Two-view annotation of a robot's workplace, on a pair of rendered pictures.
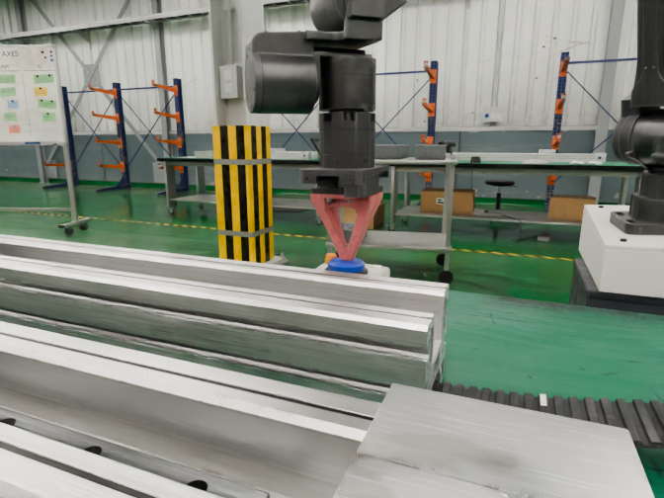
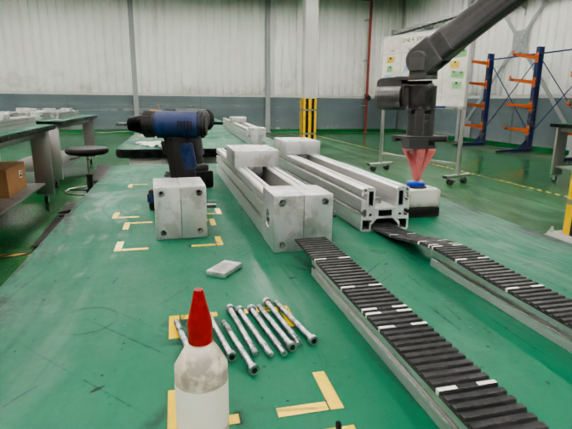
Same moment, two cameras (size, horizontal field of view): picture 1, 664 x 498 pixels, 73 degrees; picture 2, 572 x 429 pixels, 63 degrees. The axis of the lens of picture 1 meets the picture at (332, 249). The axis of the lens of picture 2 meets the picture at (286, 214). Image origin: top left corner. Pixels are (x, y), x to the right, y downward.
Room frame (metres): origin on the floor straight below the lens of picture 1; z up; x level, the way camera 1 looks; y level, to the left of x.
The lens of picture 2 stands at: (-0.36, -0.67, 1.02)
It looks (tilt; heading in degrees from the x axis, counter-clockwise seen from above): 14 degrees down; 54
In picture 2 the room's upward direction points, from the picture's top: 1 degrees clockwise
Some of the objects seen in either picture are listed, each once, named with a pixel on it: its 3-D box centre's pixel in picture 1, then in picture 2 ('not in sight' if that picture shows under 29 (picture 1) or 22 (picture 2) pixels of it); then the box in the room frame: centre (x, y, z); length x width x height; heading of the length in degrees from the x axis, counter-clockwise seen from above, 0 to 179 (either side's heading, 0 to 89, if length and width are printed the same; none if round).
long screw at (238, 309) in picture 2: not in sight; (253, 329); (-0.12, -0.28, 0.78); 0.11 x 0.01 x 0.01; 77
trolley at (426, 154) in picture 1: (384, 207); not in sight; (3.41, -0.40, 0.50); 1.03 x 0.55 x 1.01; 79
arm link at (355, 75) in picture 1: (341, 86); (419, 97); (0.47, -0.01, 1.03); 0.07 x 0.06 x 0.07; 110
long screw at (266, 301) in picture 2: not in sight; (281, 320); (-0.08, -0.28, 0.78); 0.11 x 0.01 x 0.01; 75
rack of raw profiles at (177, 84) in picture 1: (108, 136); (519, 100); (9.65, 4.64, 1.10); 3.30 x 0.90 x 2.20; 67
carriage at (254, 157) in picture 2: not in sight; (251, 160); (0.28, 0.36, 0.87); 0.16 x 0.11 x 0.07; 68
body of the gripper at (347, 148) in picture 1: (347, 148); (420, 126); (0.48, -0.02, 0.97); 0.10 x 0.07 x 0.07; 158
